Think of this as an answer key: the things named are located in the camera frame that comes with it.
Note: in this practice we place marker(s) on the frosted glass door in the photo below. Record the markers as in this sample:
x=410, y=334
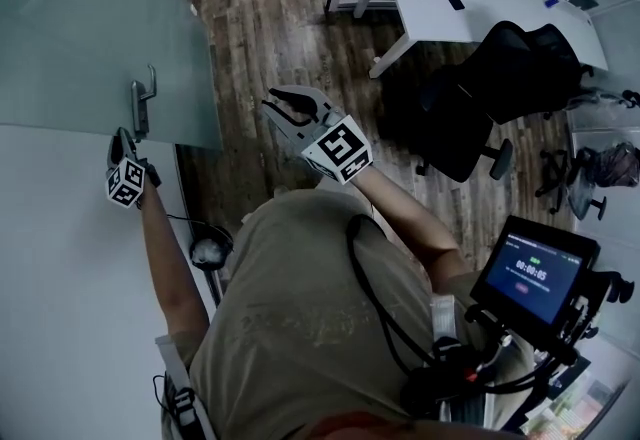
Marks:
x=75, y=28

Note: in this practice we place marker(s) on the person's left forearm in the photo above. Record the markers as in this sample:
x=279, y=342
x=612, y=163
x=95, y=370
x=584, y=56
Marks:
x=170, y=268

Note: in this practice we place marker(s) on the white office table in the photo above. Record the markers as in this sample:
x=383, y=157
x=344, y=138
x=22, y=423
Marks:
x=500, y=8

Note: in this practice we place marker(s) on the person's beige shirt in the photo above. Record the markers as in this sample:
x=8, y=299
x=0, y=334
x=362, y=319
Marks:
x=300, y=318

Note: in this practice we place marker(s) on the black camera rig mount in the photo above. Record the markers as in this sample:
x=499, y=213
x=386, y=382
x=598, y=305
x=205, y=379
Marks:
x=500, y=368

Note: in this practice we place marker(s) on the black office chair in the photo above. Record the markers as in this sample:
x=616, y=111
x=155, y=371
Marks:
x=475, y=103

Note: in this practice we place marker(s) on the black waste bin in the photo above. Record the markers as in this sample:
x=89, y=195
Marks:
x=210, y=250

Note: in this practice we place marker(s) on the plastic-wrapped office chair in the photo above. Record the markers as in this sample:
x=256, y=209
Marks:
x=600, y=103

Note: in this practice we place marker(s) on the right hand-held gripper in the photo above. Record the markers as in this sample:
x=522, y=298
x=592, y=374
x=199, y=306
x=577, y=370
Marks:
x=340, y=148

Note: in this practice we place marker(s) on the person's right forearm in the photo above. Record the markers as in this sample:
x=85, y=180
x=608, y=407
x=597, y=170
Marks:
x=405, y=218

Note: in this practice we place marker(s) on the black monitor screen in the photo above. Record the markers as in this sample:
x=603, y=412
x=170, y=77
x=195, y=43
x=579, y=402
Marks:
x=535, y=268

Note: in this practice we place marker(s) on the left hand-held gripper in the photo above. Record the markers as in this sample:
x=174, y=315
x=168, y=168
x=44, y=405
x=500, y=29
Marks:
x=125, y=183

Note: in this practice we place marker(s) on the grey mesh office chair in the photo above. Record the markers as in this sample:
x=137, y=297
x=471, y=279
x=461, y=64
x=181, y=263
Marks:
x=580, y=188

